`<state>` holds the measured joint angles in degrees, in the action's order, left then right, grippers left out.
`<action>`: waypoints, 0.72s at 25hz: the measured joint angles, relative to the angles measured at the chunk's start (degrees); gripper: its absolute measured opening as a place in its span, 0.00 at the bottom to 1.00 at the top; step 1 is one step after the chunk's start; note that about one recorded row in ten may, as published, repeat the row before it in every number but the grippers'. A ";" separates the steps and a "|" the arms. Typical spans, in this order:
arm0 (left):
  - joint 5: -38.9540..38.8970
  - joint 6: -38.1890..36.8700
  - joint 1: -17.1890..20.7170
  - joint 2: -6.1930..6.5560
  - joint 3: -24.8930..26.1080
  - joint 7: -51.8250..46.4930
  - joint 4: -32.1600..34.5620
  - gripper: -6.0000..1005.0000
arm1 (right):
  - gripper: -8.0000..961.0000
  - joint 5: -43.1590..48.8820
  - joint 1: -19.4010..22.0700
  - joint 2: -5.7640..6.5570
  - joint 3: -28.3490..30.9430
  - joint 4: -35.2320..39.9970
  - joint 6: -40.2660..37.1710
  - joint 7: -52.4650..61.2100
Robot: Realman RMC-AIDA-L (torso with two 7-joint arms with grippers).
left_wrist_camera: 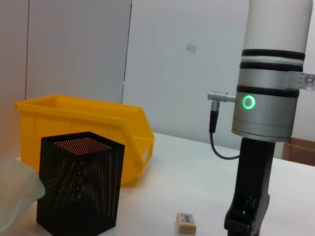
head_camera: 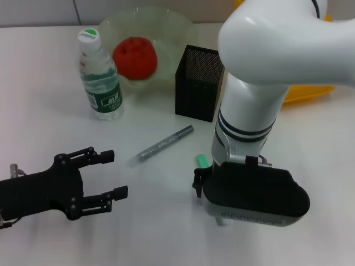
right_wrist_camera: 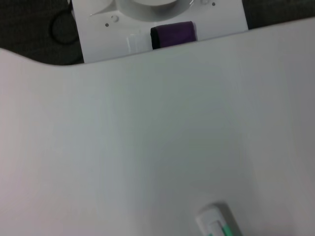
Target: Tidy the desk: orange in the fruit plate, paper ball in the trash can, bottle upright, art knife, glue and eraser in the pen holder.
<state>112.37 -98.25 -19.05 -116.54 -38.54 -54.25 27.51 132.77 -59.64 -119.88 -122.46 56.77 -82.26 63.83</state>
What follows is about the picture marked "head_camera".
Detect green label water bottle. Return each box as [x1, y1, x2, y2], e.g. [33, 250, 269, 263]
[77, 27, 125, 121]

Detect yellow plastic bin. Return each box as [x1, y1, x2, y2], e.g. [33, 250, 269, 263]
[234, 0, 336, 105]

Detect black mesh pen holder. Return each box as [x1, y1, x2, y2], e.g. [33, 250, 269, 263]
[174, 44, 226, 123]

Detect green glass fruit plate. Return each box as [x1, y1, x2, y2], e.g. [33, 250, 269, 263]
[97, 6, 200, 89]

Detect red apple-shaped object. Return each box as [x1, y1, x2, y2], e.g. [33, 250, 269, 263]
[111, 37, 159, 81]

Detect silver glitter pen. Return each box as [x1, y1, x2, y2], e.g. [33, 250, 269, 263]
[127, 125, 195, 166]

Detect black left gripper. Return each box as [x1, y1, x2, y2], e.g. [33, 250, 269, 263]
[0, 146, 129, 222]

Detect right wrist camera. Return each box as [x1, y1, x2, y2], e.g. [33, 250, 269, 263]
[201, 160, 311, 228]

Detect green pen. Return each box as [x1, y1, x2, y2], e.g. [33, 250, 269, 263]
[196, 154, 233, 227]

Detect left wrist cable with plugs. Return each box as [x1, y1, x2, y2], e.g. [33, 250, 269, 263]
[0, 163, 26, 229]

